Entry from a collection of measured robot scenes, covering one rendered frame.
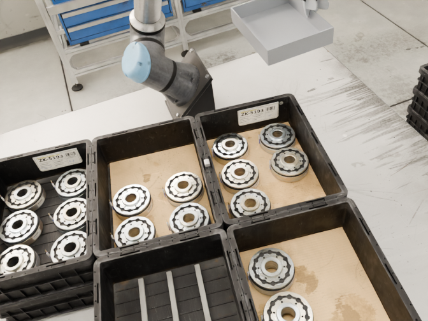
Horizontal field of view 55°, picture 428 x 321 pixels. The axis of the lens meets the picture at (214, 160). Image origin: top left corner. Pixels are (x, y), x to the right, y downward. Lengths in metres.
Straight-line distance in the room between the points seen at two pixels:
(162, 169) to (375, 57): 2.16
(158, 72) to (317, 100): 0.60
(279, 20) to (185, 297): 0.86
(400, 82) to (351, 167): 1.59
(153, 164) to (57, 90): 2.04
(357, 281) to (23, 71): 3.03
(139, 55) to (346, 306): 0.91
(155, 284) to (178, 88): 0.67
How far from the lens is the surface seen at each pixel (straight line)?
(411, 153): 1.45
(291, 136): 1.22
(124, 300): 1.02
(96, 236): 1.01
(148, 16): 1.37
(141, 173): 1.22
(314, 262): 1.01
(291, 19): 1.37
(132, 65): 1.35
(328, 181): 1.08
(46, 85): 3.30
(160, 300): 1.00
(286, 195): 1.11
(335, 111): 1.55
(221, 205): 0.98
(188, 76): 1.42
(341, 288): 0.99
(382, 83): 2.87
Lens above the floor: 1.72
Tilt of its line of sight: 47 degrees down
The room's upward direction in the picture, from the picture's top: 9 degrees counter-clockwise
